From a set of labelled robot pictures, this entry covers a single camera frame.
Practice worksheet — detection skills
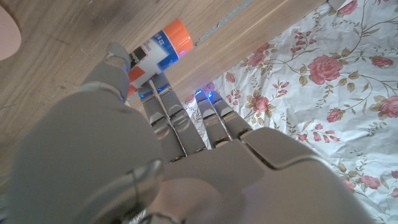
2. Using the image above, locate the floral print backdrop cloth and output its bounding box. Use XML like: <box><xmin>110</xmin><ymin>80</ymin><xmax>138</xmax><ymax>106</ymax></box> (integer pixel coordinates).
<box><xmin>180</xmin><ymin>0</ymin><xmax>398</xmax><ymax>224</ymax></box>

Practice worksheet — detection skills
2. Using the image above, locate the small pink round plate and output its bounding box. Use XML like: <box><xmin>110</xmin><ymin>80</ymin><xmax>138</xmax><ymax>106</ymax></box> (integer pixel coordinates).
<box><xmin>0</xmin><ymin>4</ymin><xmax>22</xmax><ymax>62</ymax></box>

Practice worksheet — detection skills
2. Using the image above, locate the orange white glue stick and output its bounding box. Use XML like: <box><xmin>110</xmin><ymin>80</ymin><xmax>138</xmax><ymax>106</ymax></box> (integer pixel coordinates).
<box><xmin>126</xmin><ymin>17</ymin><xmax>194</xmax><ymax>100</ymax></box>

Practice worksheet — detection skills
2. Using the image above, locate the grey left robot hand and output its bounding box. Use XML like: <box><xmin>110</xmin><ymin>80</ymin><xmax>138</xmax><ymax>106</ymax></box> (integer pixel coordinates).
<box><xmin>0</xmin><ymin>42</ymin><xmax>377</xmax><ymax>224</ymax></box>

